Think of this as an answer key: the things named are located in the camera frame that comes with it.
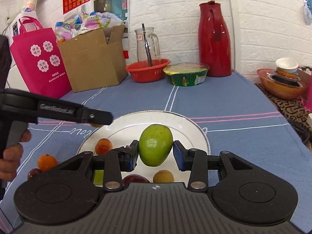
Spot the dark red plum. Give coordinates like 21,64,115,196
122,174,150,187
27,168,44,180

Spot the red orange small apple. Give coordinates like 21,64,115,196
95,138,113,155

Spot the brown longan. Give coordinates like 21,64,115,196
153,170,174,183

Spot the small orange mandarin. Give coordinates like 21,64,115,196
90,123,103,128

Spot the person's left hand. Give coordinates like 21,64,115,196
0,129,31,182

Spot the white porcelain plate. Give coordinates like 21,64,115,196
77,110,210,184

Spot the pink tote bag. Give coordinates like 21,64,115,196
10,16,71,98

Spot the blue checked tablecloth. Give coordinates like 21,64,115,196
1,72,311,233

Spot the orange mandarin with stem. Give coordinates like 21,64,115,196
37,154,58,172

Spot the brown cardboard box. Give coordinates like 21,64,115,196
58,25,128,92

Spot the green instant noodle bowl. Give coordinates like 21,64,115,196
163,62,209,87

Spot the red plastic basket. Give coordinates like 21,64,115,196
125,59,170,83

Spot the glass pitcher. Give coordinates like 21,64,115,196
135,23,161,66

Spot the floral cloth in box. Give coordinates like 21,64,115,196
54,12,124,44

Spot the black straw in pitcher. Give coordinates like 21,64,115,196
142,23,153,67

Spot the red thermos jug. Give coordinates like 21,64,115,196
198,1,232,77

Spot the white paper cup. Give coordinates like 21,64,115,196
276,57,299,74

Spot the blue wall fans decoration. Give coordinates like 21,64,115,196
304,0,311,25

